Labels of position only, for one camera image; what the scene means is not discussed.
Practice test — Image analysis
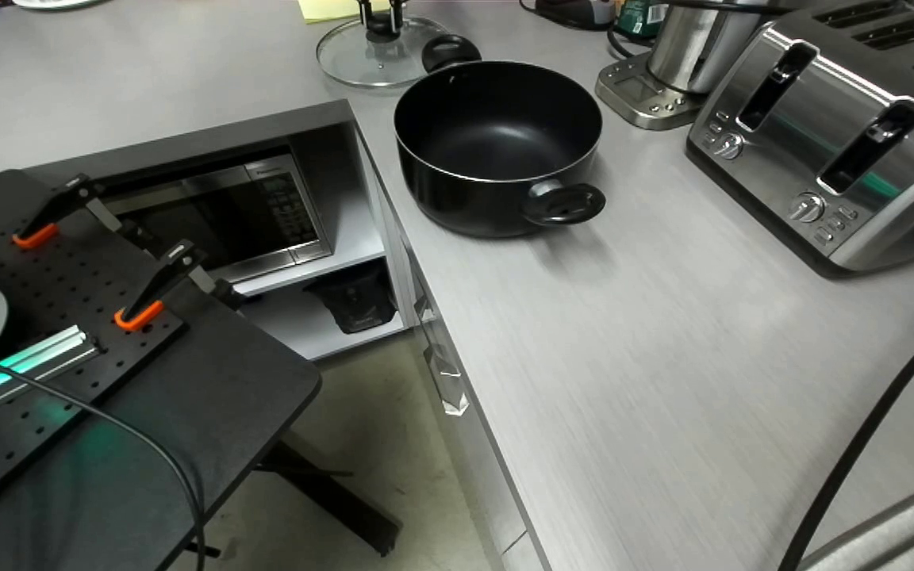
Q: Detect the black round trivet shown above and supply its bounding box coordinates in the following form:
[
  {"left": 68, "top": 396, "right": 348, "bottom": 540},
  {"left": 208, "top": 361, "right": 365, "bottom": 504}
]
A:
[{"left": 518, "top": 0, "right": 620, "bottom": 33}]

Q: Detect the yellow cloth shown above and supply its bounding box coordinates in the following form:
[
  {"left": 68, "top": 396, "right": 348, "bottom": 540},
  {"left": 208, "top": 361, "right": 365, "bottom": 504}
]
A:
[{"left": 295, "top": 0, "right": 360, "bottom": 25}]

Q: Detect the black cooking pot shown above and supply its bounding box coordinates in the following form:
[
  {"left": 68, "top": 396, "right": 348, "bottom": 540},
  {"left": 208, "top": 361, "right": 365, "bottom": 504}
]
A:
[{"left": 391, "top": 33, "right": 608, "bottom": 242}]

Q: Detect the black bin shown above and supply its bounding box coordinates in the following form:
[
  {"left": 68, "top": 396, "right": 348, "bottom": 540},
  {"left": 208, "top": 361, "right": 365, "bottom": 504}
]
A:
[{"left": 311, "top": 273, "right": 400, "bottom": 339}]

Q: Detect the stainless steel toaster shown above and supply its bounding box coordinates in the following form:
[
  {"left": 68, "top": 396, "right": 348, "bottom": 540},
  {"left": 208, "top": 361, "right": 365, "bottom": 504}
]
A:
[{"left": 683, "top": 0, "right": 914, "bottom": 283}]

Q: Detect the chrome drawer handle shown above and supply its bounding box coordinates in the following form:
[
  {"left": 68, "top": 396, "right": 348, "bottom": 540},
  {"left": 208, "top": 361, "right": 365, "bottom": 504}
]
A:
[{"left": 414, "top": 298, "right": 473, "bottom": 419}]

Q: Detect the thin black cable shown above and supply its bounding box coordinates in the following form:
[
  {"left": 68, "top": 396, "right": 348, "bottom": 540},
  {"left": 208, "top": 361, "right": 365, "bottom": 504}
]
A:
[{"left": 0, "top": 345, "right": 211, "bottom": 571}]

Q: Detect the aluminium rail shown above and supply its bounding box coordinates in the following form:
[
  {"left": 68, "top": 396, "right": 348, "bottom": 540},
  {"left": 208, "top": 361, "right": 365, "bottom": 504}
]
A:
[{"left": 0, "top": 320, "right": 102, "bottom": 427}]

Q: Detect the clear glass lid black knob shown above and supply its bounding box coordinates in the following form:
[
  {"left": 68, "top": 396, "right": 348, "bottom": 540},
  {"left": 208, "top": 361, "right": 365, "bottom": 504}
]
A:
[{"left": 314, "top": 11, "right": 450, "bottom": 92}]

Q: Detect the black perforated cart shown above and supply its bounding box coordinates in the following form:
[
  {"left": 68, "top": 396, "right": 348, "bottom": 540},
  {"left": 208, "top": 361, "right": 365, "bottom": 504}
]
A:
[{"left": 0, "top": 169, "right": 406, "bottom": 571}]

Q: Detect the stainless steel electric kettle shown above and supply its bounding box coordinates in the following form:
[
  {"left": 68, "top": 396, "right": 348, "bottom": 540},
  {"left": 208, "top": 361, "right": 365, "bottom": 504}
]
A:
[{"left": 594, "top": 0, "right": 768, "bottom": 132}]

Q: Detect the black counter cable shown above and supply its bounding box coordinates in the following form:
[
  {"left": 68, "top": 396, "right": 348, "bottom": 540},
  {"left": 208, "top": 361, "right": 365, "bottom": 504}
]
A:
[{"left": 773, "top": 302, "right": 914, "bottom": 571}]

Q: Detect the black clamp orange tip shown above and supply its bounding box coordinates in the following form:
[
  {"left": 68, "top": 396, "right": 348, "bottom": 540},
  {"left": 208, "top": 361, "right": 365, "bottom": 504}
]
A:
[
  {"left": 110, "top": 238, "right": 250, "bottom": 337},
  {"left": 6, "top": 172, "right": 127, "bottom": 253}
]

